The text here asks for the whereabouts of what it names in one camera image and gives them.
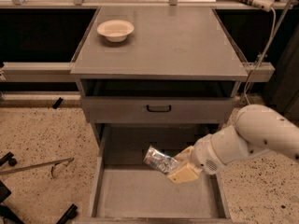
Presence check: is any white paper bowl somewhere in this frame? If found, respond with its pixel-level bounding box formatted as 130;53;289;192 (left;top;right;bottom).
96;20;135;43

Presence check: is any grey metal rod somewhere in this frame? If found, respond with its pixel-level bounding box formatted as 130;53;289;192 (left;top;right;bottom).
0;158;74;175

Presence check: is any grey drawer cabinet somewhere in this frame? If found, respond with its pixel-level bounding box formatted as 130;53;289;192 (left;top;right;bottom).
70;5;249;224

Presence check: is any grey rail beam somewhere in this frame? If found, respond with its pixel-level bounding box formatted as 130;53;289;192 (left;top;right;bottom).
1;63;75;82

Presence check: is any white power cable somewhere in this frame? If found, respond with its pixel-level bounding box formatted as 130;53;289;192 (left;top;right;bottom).
241;7;278;105

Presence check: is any closed grey drawer front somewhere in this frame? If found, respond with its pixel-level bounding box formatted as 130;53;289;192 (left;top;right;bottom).
81;97;235;124

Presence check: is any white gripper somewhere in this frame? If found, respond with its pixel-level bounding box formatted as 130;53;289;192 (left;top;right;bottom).
167;134;225;184

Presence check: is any black stand foot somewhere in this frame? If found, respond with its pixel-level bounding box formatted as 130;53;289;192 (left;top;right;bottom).
56;204;78;224

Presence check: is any silver blue redbull can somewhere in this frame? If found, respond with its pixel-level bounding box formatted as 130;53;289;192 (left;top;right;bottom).
144;146;180;175

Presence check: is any black clamp piece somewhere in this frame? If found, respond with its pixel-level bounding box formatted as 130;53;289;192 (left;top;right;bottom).
0;152;17;167

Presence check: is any small black block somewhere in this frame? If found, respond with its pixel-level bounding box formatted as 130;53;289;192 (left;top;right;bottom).
52;97;64;109

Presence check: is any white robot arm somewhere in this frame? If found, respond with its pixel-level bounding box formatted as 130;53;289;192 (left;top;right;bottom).
167;105;299;184

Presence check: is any black drawer handle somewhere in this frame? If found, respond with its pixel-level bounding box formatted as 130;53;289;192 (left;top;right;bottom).
146;105;172;113

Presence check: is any open grey lower drawer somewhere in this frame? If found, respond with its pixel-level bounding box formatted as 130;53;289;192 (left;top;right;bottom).
73;123;239;224

